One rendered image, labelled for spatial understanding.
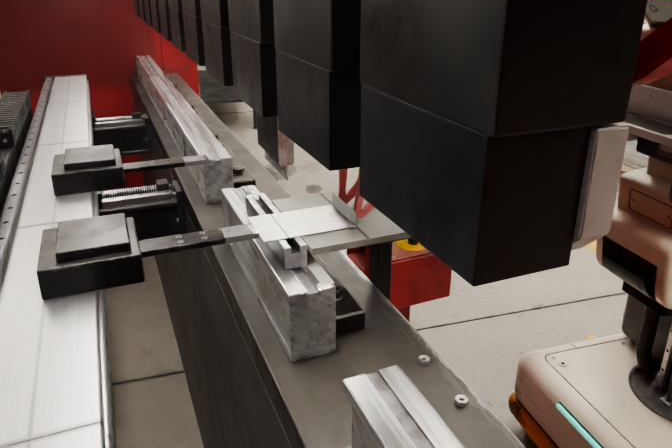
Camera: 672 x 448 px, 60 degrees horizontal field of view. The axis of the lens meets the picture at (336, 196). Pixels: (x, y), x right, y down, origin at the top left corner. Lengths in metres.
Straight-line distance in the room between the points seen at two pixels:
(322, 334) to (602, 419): 1.07
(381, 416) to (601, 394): 1.28
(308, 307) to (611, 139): 0.47
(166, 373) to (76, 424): 1.69
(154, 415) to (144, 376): 0.21
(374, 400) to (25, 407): 0.30
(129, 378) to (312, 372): 1.56
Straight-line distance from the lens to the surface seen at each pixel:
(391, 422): 0.53
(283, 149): 0.72
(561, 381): 1.78
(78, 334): 0.66
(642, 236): 1.42
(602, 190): 0.33
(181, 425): 2.01
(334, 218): 0.82
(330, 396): 0.70
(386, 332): 0.80
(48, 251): 0.76
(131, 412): 2.10
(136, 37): 2.88
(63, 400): 0.57
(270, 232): 0.78
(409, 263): 1.21
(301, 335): 0.73
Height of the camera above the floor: 1.33
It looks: 21 degrees down
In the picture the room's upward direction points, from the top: straight up
